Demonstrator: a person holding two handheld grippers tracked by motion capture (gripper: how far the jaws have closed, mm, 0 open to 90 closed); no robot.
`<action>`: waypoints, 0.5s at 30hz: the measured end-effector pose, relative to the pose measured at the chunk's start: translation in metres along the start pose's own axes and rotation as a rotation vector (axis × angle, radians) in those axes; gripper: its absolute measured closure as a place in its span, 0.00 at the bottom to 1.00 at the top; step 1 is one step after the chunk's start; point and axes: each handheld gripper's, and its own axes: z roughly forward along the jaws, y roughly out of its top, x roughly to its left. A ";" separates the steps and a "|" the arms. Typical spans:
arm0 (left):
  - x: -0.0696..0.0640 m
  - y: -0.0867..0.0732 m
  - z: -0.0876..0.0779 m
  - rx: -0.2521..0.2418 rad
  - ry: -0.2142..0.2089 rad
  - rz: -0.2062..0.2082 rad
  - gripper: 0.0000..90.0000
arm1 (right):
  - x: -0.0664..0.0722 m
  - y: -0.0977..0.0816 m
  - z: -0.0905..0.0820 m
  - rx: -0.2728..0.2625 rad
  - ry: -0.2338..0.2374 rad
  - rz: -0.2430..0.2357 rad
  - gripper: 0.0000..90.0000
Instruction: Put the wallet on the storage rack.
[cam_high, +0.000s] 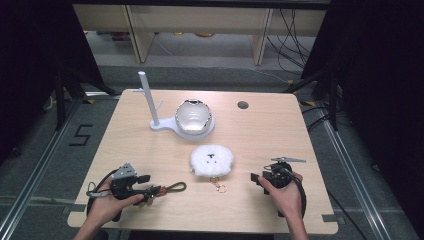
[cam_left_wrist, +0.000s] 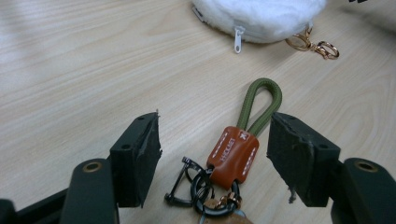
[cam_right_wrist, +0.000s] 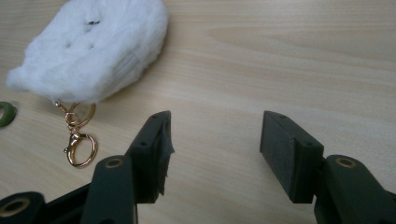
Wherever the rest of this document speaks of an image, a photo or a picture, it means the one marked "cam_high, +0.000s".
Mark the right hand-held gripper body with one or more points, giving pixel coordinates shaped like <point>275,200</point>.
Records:
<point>279,176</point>

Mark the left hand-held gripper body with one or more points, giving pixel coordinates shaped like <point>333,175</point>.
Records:
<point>122,184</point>

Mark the white pole stand with tray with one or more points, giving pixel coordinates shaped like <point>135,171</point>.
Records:
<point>150,103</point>

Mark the shiny scalloped bowl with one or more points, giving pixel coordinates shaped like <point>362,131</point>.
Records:
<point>193,115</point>

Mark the person's right hand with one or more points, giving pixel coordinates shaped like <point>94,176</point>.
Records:
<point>285,200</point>

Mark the person's left hand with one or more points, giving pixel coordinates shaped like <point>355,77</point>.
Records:
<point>106,208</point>

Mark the round grey table grommet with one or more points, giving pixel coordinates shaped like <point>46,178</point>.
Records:
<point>243,105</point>

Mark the black metal stand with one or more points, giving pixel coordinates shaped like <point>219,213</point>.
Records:
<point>66,96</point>
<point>328,96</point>

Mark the black curtain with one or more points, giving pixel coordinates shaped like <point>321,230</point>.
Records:
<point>36,60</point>
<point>383,83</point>

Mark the beige wooden shelf unit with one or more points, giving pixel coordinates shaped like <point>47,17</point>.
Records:
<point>200,20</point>

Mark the aluminium floor rail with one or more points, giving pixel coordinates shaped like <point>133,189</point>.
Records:
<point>36,170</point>
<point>353,173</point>

